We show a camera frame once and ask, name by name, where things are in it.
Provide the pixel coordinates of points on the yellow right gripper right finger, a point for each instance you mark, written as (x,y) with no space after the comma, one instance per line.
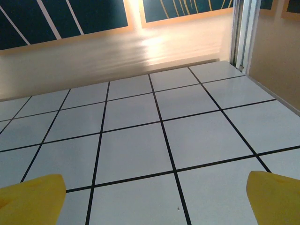
(276,201)

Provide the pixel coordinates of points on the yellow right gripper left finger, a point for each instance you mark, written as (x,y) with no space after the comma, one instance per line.
(30,201)

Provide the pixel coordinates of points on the aluminium corner post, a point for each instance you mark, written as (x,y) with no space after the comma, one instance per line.
(245,35)

